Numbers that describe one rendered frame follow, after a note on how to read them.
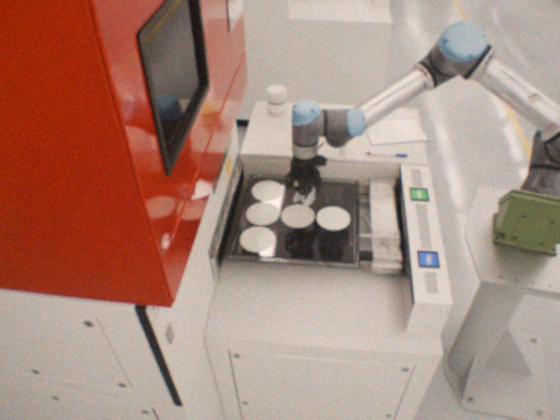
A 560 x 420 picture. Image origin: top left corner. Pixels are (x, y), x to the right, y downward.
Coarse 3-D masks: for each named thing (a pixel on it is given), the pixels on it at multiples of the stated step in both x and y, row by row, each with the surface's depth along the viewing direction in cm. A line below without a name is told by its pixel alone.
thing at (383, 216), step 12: (372, 192) 157; (384, 192) 157; (372, 204) 153; (384, 204) 153; (372, 216) 149; (384, 216) 149; (396, 216) 149; (384, 228) 145; (396, 228) 145; (372, 264) 135
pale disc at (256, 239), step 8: (248, 232) 142; (256, 232) 142; (264, 232) 142; (248, 240) 140; (256, 240) 140; (264, 240) 140; (272, 240) 140; (248, 248) 138; (256, 248) 138; (264, 248) 138
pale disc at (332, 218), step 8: (328, 208) 149; (336, 208) 149; (320, 216) 147; (328, 216) 147; (336, 216) 147; (344, 216) 147; (320, 224) 144; (328, 224) 144; (336, 224) 144; (344, 224) 144
